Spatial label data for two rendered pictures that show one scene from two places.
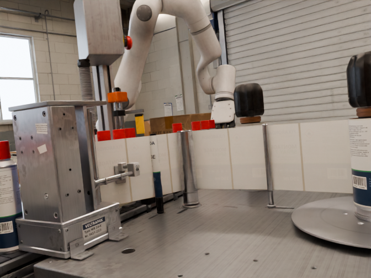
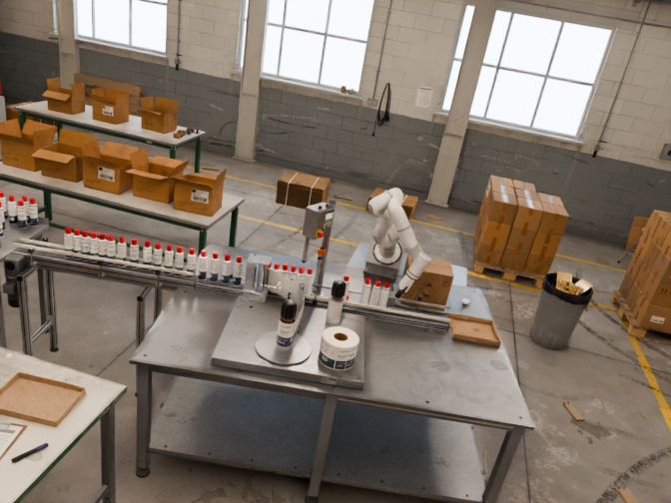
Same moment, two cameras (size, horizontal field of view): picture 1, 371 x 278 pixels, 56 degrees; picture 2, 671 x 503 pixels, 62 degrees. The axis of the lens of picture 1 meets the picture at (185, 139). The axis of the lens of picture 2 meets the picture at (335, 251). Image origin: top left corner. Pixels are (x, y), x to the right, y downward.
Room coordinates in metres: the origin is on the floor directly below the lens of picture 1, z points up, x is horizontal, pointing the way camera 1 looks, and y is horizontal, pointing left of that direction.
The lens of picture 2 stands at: (-0.58, -2.57, 2.66)
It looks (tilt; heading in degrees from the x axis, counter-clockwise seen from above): 25 degrees down; 58
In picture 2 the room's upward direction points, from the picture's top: 10 degrees clockwise
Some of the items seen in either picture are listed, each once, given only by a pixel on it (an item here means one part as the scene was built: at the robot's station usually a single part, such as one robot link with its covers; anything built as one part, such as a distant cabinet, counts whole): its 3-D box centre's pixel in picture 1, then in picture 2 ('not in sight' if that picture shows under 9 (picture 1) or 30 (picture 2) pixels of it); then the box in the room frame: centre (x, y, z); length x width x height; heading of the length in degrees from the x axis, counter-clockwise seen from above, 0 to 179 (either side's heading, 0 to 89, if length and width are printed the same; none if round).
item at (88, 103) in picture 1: (59, 105); (259, 258); (0.65, 0.23, 1.14); 0.14 x 0.11 x 0.01; 149
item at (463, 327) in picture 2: not in sight; (473, 328); (1.91, -0.43, 0.85); 0.30 x 0.26 x 0.04; 149
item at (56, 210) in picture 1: (65, 174); (257, 277); (0.65, 0.23, 1.01); 0.14 x 0.13 x 0.26; 149
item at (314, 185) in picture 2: not in sight; (303, 191); (2.79, 3.89, 0.16); 0.65 x 0.54 x 0.32; 142
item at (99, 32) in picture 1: (98, 27); (319, 221); (1.01, 0.22, 1.38); 0.17 x 0.10 x 0.19; 24
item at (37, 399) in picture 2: not in sight; (36, 398); (-0.59, -0.31, 0.82); 0.34 x 0.24 x 0.03; 144
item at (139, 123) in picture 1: (139, 123); not in sight; (1.02, 0.13, 1.09); 0.03 x 0.01 x 0.06; 59
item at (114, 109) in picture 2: not in sight; (109, 106); (0.43, 4.85, 0.97); 0.42 x 0.39 x 0.37; 46
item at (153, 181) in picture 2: not in sight; (159, 176); (0.49, 2.24, 0.96); 0.53 x 0.45 x 0.37; 50
